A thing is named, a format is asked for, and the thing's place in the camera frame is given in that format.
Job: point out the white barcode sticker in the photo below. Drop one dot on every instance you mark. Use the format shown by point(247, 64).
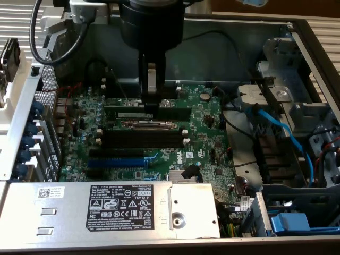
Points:
point(43, 192)

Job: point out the light blue plastic cap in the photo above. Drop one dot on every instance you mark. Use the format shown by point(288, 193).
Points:
point(252, 2)

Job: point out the white parts rack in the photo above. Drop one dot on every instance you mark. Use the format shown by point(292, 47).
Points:
point(10, 117)

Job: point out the black RAM slot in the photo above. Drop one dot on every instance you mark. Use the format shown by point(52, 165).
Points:
point(127, 95)
point(143, 134)
point(143, 144)
point(127, 85)

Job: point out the CPU socket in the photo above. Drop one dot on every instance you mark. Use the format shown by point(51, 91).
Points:
point(148, 125)

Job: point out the silver power supply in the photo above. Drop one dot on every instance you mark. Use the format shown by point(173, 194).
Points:
point(66, 217)

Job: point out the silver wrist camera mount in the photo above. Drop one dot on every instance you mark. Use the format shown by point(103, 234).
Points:
point(79, 13)

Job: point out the green RAM stick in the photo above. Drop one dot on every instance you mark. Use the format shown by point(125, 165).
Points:
point(175, 112)

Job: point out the black plug on motherboard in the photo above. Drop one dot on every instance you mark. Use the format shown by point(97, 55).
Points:
point(189, 171)

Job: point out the silver chipset heatsink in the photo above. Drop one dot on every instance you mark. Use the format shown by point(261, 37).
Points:
point(175, 176)

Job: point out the black ribbed plastic bracket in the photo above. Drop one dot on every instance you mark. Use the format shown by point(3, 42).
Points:
point(276, 159)

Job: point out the short black expansion slot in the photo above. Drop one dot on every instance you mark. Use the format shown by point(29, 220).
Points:
point(95, 174)

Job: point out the green motherboard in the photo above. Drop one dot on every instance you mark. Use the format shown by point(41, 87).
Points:
point(202, 132)

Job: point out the small white tag sticker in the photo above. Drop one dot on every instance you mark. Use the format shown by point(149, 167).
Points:
point(245, 203)

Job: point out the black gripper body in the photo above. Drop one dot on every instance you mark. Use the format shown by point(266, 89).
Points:
point(151, 26)

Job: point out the blue expansion slot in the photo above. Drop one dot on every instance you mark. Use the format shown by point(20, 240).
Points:
point(117, 162)

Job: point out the coin cell battery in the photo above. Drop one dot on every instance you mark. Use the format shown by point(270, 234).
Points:
point(204, 96)

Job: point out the long black expansion slot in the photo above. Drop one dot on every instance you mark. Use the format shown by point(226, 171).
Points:
point(117, 153)

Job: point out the graphics card with black fan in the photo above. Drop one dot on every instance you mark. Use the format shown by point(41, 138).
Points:
point(12, 58)

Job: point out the blue plastic drive latch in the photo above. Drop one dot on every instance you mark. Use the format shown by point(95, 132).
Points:
point(292, 223)

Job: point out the metal rear port block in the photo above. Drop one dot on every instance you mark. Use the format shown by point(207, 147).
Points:
point(61, 114)

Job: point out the metal disk bay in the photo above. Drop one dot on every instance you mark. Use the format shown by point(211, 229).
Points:
point(281, 95)

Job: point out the black power supply label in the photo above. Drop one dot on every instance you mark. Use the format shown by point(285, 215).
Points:
point(119, 207)

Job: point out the grey metal PC case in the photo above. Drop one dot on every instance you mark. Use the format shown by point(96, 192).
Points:
point(202, 58)

